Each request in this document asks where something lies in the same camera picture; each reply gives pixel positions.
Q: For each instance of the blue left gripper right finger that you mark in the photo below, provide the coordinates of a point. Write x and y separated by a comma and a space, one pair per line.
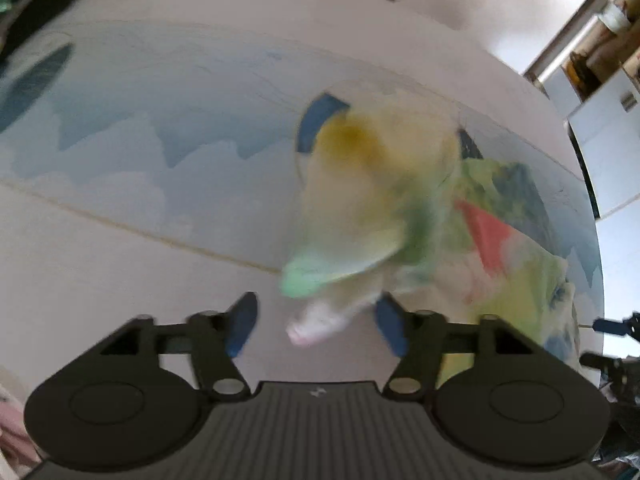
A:
390, 318

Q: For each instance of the tie-dye colourful garment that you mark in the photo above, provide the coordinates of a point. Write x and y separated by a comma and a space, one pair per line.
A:
394, 202

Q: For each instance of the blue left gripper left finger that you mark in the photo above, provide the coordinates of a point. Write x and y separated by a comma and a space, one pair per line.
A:
241, 320

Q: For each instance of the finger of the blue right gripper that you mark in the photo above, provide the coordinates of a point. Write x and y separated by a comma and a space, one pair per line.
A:
603, 325
598, 362

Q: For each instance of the white wall cupboard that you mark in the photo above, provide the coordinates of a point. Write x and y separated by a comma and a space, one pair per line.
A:
604, 131

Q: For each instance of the blue patterned table mat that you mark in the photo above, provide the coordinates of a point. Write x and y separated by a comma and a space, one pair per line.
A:
201, 137

